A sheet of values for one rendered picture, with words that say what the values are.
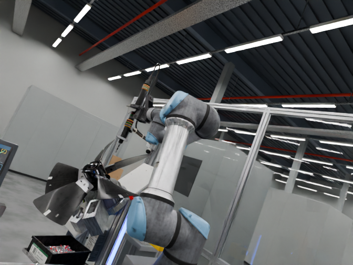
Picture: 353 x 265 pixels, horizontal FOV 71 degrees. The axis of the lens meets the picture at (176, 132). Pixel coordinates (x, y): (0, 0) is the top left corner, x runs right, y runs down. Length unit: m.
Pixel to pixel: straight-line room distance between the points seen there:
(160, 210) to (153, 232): 0.06
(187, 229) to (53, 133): 6.30
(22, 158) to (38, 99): 1.43
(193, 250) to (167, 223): 0.12
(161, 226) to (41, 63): 13.16
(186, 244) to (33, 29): 13.53
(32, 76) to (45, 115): 6.85
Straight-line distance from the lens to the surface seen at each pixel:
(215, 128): 0.97
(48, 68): 13.73
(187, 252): 0.83
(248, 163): 1.76
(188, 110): 0.90
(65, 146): 7.03
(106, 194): 1.32
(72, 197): 1.51
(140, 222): 0.76
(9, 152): 0.93
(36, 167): 7.03
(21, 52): 13.72
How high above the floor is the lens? 1.35
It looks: 10 degrees up
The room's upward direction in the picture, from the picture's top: 23 degrees clockwise
